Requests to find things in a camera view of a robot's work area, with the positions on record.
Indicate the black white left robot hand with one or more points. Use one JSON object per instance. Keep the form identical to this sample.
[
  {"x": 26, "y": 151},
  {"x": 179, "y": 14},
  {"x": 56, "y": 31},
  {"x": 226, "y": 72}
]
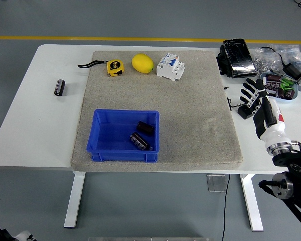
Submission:
[{"x": 0, "y": 234}]

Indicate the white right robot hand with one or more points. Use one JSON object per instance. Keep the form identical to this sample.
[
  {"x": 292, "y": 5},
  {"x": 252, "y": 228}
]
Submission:
[{"x": 273, "y": 130}]

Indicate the dark capacitor pair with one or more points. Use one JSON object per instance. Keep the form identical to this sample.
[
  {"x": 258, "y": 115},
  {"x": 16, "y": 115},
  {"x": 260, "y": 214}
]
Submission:
[{"x": 286, "y": 93}]

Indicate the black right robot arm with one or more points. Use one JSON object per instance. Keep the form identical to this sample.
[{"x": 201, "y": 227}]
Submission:
[{"x": 294, "y": 165}]

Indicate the yellow lemon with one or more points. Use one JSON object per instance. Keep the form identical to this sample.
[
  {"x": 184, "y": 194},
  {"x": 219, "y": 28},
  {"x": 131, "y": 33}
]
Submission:
[{"x": 142, "y": 63}]

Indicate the dark capacitor block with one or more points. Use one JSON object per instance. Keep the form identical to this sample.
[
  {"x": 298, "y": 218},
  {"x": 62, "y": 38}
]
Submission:
[{"x": 272, "y": 88}]

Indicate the grey-brown mat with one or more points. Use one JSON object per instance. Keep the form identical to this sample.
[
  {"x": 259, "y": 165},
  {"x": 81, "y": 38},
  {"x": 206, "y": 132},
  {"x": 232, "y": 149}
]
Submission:
[{"x": 140, "y": 95}]

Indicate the light blue tray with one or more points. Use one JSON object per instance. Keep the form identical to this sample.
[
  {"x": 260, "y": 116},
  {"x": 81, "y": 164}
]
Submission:
[{"x": 284, "y": 100}]

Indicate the white table leg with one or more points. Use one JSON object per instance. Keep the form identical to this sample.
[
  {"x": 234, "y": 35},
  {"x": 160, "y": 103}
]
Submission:
[
  {"x": 74, "y": 200},
  {"x": 252, "y": 200}
]

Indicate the dark capacitor with gold end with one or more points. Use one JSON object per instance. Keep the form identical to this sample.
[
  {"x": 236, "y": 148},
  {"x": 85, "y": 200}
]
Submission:
[{"x": 273, "y": 79}]

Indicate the yellow tape measure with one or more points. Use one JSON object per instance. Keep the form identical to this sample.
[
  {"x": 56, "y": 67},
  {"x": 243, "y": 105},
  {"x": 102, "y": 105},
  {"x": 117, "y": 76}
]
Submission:
[{"x": 114, "y": 67}]

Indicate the white circuit breaker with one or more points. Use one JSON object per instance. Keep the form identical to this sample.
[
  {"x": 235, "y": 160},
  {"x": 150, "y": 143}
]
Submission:
[{"x": 169, "y": 67}]

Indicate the silver box under table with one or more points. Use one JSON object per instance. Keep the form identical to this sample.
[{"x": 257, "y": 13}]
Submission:
[{"x": 217, "y": 183}]

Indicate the clear plastic bag of screws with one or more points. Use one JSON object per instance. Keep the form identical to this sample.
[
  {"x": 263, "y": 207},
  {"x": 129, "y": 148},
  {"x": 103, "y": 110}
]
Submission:
[{"x": 266, "y": 62}]

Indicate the green small parts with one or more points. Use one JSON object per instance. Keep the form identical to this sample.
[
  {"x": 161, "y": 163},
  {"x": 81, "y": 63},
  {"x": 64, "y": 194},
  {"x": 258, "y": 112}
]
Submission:
[{"x": 286, "y": 84}]

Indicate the black glossy device case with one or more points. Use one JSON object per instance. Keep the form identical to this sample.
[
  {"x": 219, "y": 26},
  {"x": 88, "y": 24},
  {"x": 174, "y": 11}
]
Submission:
[{"x": 238, "y": 57}]

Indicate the blue plastic box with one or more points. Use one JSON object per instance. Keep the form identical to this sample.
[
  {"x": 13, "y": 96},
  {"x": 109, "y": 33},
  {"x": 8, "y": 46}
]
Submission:
[{"x": 110, "y": 136}]

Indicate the dark brown cylindrical battery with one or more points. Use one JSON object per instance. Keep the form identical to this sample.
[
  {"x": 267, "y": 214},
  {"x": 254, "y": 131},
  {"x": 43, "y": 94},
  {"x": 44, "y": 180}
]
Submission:
[
  {"x": 145, "y": 127},
  {"x": 139, "y": 141},
  {"x": 59, "y": 87}
]

